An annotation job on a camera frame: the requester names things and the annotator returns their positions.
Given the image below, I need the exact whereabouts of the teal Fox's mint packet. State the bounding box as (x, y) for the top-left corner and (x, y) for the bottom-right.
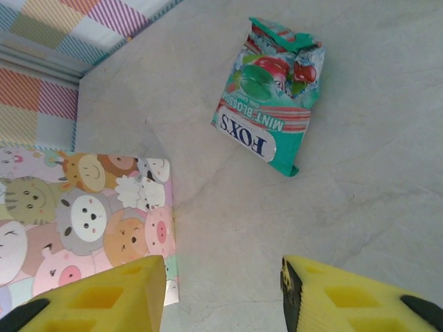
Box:
(210, 16), (327, 178)

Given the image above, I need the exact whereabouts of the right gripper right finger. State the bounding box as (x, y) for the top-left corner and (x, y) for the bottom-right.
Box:
(279, 255), (443, 332)

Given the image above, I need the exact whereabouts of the white paper bag animal print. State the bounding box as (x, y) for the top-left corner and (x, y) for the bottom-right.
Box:
(0, 145), (181, 307)

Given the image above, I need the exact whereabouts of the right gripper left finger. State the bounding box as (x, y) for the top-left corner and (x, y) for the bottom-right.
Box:
(0, 255), (166, 332)

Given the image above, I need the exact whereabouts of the aluminium left frame post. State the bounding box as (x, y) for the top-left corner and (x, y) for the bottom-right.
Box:
(0, 31), (84, 88)

